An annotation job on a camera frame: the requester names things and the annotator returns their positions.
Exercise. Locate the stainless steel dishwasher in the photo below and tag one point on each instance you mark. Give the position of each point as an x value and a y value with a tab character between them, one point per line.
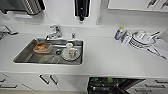
126	86

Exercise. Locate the white cup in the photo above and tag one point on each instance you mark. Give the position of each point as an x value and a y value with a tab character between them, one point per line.
69	49

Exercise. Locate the small chrome sink knob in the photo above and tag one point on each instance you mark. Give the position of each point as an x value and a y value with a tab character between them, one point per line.
73	35

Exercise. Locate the chrome sink faucet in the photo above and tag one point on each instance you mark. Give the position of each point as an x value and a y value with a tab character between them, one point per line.
55	32

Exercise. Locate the blue white dish soap bottle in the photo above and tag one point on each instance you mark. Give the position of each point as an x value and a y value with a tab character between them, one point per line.
119	33

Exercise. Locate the white two-door base cabinet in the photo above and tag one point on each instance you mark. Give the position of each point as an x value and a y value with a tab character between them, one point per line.
66	82

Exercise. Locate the bowl with orange food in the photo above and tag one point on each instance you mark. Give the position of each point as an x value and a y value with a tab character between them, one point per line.
42	47

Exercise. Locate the stack of white plates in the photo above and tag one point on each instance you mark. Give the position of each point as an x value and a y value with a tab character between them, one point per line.
141	40

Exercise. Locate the steel sink basin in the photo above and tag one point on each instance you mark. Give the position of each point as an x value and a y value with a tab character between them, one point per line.
21	58

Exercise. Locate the steel paper towel dispenser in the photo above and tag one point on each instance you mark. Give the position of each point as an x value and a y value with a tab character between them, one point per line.
23	6

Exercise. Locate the narrow white drawer unit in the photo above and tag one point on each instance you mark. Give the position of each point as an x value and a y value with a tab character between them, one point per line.
153	86

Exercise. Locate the wide white drawer unit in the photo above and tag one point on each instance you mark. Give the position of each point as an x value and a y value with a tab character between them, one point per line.
8	83

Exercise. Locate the white wall outlet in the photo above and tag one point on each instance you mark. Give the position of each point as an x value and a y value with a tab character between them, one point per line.
99	19

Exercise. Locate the black wall soap dispenser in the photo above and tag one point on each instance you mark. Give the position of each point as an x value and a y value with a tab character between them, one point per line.
82	8

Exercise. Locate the three-door white wall cabinet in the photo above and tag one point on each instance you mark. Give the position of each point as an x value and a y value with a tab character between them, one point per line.
140	4

